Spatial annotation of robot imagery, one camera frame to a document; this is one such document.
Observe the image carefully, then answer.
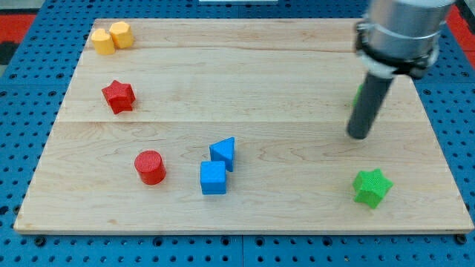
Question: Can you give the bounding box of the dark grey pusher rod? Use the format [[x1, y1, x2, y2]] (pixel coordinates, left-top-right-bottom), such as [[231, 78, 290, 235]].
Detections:
[[347, 73, 393, 139]]

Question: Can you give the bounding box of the blue cube block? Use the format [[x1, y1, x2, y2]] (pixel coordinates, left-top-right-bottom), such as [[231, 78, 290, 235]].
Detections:
[[200, 161, 226, 195]]

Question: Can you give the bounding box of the blue triangle block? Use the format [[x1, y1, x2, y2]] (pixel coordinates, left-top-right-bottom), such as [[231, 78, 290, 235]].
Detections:
[[209, 136, 235, 172]]

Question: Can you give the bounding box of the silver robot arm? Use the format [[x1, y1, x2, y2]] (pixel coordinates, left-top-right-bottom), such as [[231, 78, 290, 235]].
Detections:
[[355, 0, 454, 79]]

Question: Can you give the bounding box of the wooden board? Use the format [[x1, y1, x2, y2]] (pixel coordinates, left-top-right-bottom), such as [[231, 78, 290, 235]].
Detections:
[[14, 19, 474, 235]]

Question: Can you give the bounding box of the red cylinder block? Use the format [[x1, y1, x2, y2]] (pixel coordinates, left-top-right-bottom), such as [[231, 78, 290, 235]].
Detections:
[[134, 150, 166, 185]]

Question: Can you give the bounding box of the green star block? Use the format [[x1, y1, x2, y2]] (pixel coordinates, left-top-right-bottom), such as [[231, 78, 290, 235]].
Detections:
[[353, 168, 393, 209]]

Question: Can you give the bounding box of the green cylinder block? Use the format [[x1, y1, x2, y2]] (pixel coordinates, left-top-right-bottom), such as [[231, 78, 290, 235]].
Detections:
[[352, 84, 363, 107]]

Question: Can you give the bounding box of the red star block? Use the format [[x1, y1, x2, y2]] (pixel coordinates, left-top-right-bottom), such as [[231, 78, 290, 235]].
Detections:
[[102, 80, 135, 114]]

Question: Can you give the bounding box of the yellow hexagon block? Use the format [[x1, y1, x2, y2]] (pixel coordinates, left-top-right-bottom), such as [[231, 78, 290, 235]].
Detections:
[[109, 22, 134, 49]]

